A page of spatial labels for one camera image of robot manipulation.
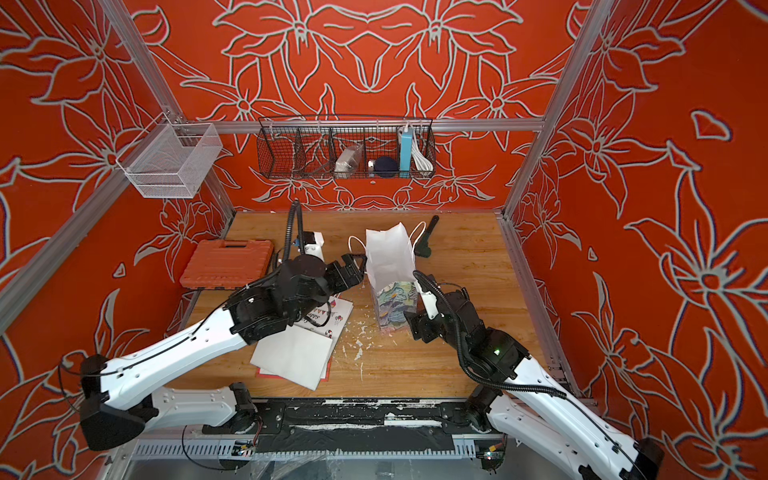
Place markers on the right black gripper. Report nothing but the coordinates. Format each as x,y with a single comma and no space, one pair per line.
419,322

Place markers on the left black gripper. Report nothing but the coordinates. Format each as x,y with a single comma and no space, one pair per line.
338,270

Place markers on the white happy day paper bag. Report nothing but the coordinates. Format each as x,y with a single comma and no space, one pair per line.
325,326

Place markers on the colourful patterned paper bag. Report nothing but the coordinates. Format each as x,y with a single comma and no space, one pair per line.
390,263

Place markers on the red RICH paper bag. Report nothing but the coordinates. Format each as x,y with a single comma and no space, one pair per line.
305,365

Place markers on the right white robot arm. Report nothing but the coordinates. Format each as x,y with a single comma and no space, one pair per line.
517,397

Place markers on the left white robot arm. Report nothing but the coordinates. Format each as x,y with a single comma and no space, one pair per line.
126,396

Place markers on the dark green wrench tool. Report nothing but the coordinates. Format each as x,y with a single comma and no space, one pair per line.
422,248

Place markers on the silver packet in basket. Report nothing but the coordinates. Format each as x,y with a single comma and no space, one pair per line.
348,161

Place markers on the dark blue round object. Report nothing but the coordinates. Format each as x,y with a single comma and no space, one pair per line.
386,167

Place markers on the orange plastic tool case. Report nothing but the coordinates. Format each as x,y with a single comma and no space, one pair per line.
227,265

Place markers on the light blue box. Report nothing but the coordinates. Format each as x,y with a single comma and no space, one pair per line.
405,152

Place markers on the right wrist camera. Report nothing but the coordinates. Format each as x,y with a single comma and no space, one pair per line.
429,301

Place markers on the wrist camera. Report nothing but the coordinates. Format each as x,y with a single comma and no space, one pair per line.
311,243
429,301

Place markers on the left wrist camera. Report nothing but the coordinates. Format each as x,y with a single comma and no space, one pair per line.
311,243

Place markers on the white slotted cable duct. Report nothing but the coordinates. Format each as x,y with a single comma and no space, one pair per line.
237,450

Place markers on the black wire wall basket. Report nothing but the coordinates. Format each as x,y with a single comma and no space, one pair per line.
308,149

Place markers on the white wire mesh basket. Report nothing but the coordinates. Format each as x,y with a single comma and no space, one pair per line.
168,160

